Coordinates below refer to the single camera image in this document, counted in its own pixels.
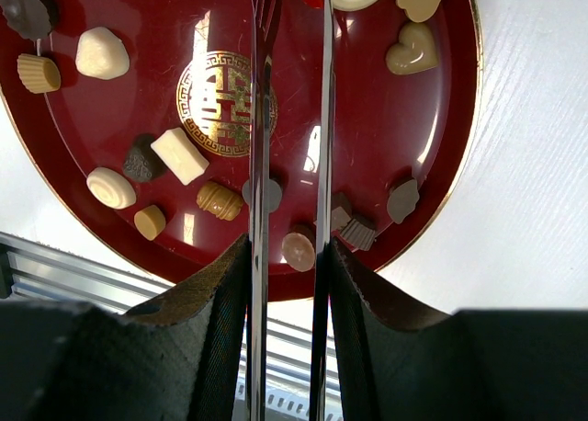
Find grey flower chocolate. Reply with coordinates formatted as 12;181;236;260
242;178;283;212

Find white shell chocolate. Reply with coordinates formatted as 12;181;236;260
75;27;130;80

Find brown oval chocolate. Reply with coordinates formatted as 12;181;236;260
281;224;316;272

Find white swirl oval chocolate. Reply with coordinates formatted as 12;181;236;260
86;167;137;210

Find brown cup chocolate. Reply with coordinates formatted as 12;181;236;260
339;214;376;251

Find aluminium mounting rail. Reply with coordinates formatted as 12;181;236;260
1;234;312;407

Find tan cup chocolate left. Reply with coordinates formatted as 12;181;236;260
17;53;62;94

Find heart chocolate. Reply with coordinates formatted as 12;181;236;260
385;22;439;75

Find tan round chocolate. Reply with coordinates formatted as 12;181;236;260
133;205;166;241

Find brown shell chocolate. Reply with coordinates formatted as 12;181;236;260
387;178;420;224

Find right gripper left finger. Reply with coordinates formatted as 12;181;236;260
27;236;251;420

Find dark flower chocolate left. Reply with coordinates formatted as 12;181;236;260
1;0;60;41

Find white slotted cable duct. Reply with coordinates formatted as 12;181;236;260
233;386;344;421

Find metal tongs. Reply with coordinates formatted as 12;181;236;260
246;0;334;420

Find white rectangular chocolate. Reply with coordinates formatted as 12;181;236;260
151;128;209;186

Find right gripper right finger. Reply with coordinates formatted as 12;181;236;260
310;237;448;420

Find red round plate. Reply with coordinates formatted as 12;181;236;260
1;0;480;282

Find tan barrel chocolate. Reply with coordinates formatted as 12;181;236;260
197;181;243;221

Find dark cone chocolate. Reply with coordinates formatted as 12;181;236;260
122;133;167;183

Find brown block chocolate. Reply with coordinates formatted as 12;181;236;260
330;191;353;232

